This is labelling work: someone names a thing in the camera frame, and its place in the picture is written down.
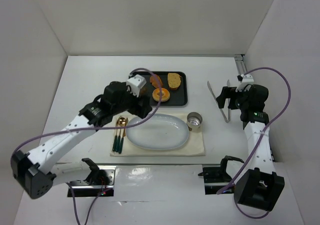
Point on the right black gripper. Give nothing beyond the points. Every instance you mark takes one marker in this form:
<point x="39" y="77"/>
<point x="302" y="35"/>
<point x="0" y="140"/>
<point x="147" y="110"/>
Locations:
<point x="227" y="98"/>

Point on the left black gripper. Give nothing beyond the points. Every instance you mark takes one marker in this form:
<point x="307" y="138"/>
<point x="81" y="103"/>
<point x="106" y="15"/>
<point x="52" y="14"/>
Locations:
<point x="142" y="107"/>

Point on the metal tongs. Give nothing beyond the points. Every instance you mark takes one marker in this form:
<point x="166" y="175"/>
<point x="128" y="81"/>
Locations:
<point x="227" y="118"/>

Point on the orange glazed pastry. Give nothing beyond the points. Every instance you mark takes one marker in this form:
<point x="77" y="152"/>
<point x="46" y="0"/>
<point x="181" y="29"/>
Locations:
<point x="155" y="81"/>

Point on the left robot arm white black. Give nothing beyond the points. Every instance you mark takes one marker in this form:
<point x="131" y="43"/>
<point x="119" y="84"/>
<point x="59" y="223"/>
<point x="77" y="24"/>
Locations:
<point x="32" y="170"/>

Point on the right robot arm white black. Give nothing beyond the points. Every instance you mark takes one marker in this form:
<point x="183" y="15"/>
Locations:
<point x="256" y="184"/>

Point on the toast bread slice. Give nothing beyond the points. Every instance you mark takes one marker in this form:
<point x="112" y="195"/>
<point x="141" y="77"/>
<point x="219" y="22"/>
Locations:
<point x="174" y="81"/>

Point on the brown croissant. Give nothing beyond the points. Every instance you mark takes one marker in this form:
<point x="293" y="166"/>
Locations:
<point x="143" y="91"/>

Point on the light blue oval plate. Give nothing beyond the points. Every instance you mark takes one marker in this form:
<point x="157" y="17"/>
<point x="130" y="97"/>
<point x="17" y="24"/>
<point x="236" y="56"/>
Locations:
<point x="159" y="133"/>

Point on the black rectangular tray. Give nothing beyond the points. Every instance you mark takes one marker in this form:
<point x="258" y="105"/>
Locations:
<point x="178" y="97"/>

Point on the metal cup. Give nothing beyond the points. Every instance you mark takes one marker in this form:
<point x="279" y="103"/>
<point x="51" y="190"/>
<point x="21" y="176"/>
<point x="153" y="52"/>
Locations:
<point x="194" y="121"/>

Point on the beige cloth placemat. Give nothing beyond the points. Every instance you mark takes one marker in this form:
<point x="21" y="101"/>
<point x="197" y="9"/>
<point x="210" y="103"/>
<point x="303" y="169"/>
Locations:
<point x="193" y="147"/>

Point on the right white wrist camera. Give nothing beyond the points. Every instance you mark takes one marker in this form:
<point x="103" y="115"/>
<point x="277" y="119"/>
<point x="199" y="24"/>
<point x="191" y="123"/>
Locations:
<point x="245" y="82"/>

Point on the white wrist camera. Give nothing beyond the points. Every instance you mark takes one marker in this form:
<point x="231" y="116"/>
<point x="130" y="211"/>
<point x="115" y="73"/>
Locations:
<point x="135" y="84"/>
<point x="245" y="82"/>

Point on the gold spoon green handle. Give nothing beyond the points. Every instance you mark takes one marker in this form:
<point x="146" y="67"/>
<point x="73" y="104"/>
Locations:
<point x="118" y="127"/>

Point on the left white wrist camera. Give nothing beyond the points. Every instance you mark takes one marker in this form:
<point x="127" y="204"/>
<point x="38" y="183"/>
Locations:
<point x="135" y="84"/>

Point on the ring donut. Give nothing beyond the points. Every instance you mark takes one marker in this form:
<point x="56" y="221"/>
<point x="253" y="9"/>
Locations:
<point x="162" y="95"/>

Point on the gold knife green handle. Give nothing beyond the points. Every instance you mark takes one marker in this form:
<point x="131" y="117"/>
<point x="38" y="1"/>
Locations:
<point x="124" y="123"/>

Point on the gold fork green handle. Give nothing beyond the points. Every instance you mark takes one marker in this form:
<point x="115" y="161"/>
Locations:
<point x="118" y="141"/>

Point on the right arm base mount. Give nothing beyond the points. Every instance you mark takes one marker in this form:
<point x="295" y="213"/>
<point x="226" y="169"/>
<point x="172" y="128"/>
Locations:
<point x="216" y="177"/>

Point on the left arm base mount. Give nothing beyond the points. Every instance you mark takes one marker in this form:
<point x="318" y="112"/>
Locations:
<point x="88" y="179"/>

